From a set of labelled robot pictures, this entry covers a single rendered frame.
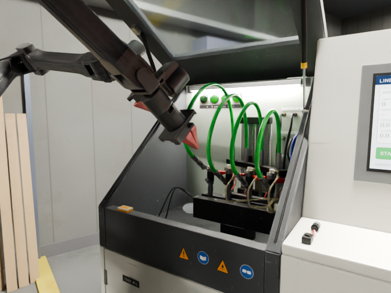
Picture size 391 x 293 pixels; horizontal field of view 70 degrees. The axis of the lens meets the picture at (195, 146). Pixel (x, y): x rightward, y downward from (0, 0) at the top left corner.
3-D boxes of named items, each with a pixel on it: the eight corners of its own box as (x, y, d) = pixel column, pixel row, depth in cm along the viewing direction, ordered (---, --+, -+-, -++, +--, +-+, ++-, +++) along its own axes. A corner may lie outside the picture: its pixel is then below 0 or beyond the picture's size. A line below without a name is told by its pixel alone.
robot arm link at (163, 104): (134, 98, 66) (145, 99, 61) (152, 78, 68) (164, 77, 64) (152, 118, 70) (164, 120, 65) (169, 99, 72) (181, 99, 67)
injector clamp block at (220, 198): (192, 233, 110) (192, 196, 108) (205, 225, 118) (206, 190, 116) (279, 257, 91) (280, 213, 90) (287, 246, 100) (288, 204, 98)
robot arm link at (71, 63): (31, 75, 105) (10, 49, 97) (42, 67, 108) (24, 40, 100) (110, 88, 83) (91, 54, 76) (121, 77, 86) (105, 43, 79)
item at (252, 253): (106, 247, 107) (104, 207, 105) (114, 243, 110) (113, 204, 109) (263, 308, 73) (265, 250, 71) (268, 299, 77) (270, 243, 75)
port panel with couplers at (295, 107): (274, 172, 120) (276, 100, 116) (276, 171, 123) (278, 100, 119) (306, 176, 113) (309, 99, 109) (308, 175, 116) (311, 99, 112)
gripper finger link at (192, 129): (210, 142, 75) (191, 118, 70) (196, 163, 72) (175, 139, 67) (193, 140, 80) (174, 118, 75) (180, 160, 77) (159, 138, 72)
